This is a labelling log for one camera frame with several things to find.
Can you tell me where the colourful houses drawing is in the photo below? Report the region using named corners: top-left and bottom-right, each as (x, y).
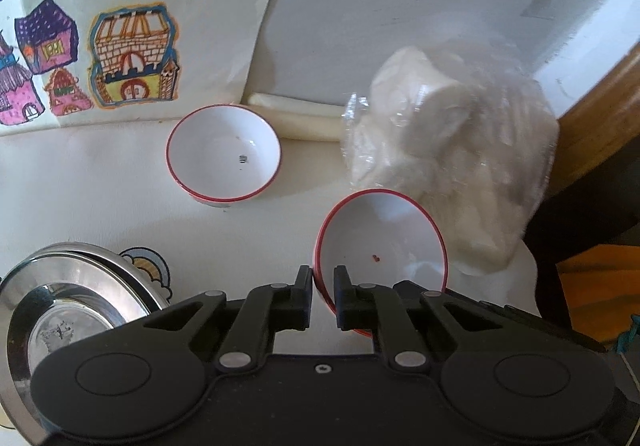
top-left (0, 0), bottom-right (292, 130)

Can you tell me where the large steel plate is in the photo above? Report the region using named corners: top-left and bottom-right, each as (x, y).
top-left (0, 248), bottom-right (168, 427)
top-left (0, 241), bottom-right (174, 446)

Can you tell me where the white bowl with red rim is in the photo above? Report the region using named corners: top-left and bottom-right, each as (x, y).
top-left (165, 103), bottom-right (282, 210)
top-left (312, 188), bottom-right (449, 340)

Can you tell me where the white rolled cloth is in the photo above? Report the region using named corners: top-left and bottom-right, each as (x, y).
top-left (248, 92), bottom-right (347, 142)

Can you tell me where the clear bag of white rolls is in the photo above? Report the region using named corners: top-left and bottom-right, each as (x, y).
top-left (339, 43), bottom-right (559, 273)

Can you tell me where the wooden frame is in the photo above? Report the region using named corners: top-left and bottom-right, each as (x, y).
top-left (534, 50), bottom-right (640, 198)

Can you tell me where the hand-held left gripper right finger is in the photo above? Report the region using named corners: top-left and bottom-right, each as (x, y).
top-left (333, 264), bottom-right (507, 370)

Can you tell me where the orange cloth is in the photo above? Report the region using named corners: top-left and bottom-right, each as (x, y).
top-left (555, 245), bottom-right (640, 358)

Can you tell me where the teal cloth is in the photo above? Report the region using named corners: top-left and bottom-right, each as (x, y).
top-left (616, 313), bottom-right (640, 358)

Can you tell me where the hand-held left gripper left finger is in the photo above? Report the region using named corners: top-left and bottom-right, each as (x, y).
top-left (143, 265), bottom-right (314, 373)

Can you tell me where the white printed tablecloth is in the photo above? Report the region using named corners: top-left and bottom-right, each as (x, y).
top-left (0, 115), bottom-right (547, 427)

